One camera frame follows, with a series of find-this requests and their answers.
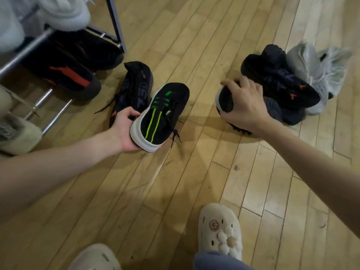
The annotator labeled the person's left hand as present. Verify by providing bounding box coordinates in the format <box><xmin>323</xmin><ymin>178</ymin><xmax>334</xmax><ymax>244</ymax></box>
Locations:
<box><xmin>109</xmin><ymin>106</ymin><xmax>142</xmax><ymax>153</ymax></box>

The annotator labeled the person's right hand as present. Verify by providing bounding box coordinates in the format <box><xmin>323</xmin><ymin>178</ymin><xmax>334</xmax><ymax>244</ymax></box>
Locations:
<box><xmin>220</xmin><ymin>75</ymin><xmax>272</xmax><ymax>136</ymax></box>

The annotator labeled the black sneaker with white sole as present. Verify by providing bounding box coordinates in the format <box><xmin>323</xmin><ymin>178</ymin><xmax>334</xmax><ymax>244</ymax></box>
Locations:
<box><xmin>215</xmin><ymin>84</ymin><xmax>255</xmax><ymax>136</ymax></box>

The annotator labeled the black sneaker with green stripes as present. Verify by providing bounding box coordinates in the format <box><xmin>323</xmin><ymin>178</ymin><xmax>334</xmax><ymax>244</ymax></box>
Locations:
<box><xmin>129</xmin><ymin>82</ymin><xmax>190</xmax><ymax>153</ymax></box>

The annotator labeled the person's right forearm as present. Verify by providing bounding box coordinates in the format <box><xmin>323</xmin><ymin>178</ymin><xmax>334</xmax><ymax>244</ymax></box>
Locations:
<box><xmin>254</xmin><ymin>115</ymin><xmax>360</xmax><ymax>240</ymax></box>

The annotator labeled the person's left forearm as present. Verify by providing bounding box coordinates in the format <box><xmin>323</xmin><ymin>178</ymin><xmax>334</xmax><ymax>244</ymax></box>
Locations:
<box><xmin>0</xmin><ymin>129</ymin><xmax>124</xmax><ymax>224</ymax></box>

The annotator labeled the black sneaker with purple print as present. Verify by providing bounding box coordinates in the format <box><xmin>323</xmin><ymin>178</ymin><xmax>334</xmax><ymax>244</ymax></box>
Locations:
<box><xmin>94</xmin><ymin>61</ymin><xmax>154</xmax><ymax>128</ymax></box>

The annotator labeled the dark grey knit sneaker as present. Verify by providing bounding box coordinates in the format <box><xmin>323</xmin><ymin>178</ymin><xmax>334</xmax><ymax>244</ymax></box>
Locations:
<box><xmin>263</xmin><ymin>96</ymin><xmax>306</xmax><ymax>126</ymax></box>

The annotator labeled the black sneaker with orange mark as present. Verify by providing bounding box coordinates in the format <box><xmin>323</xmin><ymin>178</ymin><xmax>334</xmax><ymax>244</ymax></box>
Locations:
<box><xmin>241</xmin><ymin>44</ymin><xmax>321</xmax><ymax>110</ymax></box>

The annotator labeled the plain black shoe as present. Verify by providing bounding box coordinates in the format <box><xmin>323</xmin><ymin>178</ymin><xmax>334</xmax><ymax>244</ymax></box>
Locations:
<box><xmin>55</xmin><ymin>28</ymin><xmax>125</xmax><ymax>71</ymax></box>

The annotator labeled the black shoe with red stripe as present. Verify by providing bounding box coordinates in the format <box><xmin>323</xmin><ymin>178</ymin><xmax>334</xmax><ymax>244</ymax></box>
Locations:
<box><xmin>21</xmin><ymin>46</ymin><xmax>102</xmax><ymax>101</ymax></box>

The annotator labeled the light grey sneaker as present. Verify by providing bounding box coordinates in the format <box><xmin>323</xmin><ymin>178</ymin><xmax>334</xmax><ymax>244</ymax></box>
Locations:
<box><xmin>286</xmin><ymin>40</ymin><xmax>353</xmax><ymax>116</ymax></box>

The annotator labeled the beige fuzzy slipper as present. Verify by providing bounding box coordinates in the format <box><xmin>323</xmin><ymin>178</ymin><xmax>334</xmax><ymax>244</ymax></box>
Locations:
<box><xmin>0</xmin><ymin>86</ymin><xmax>15</xmax><ymax>116</ymax></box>
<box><xmin>0</xmin><ymin>113</ymin><xmax>43</xmax><ymax>156</ymax></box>

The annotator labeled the cream clog with flower charms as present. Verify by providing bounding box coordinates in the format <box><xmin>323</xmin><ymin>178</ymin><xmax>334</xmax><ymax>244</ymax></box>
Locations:
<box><xmin>197</xmin><ymin>203</ymin><xmax>244</xmax><ymax>262</ymax></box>

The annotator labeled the white fluffy shoe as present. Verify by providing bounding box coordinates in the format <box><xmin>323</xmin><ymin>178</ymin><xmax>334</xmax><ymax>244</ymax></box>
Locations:
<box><xmin>0</xmin><ymin>0</ymin><xmax>26</xmax><ymax>52</ymax></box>
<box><xmin>36</xmin><ymin>0</ymin><xmax>91</xmax><ymax>32</ymax></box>

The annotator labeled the metal shoe rack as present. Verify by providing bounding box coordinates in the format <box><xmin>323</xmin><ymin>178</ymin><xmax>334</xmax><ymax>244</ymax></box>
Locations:
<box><xmin>0</xmin><ymin>0</ymin><xmax>127</xmax><ymax>136</ymax></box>

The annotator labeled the person's grey trouser leg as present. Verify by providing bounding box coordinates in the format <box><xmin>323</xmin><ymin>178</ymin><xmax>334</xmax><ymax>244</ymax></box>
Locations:
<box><xmin>193</xmin><ymin>251</ymin><xmax>255</xmax><ymax>270</ymax></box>

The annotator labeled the plain cream clog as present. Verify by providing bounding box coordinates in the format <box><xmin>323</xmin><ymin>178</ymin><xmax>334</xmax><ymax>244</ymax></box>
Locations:
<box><xmin>67</xmin><ymin>244</ymin><xmax>122</xmax><ymax>270</ymax></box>

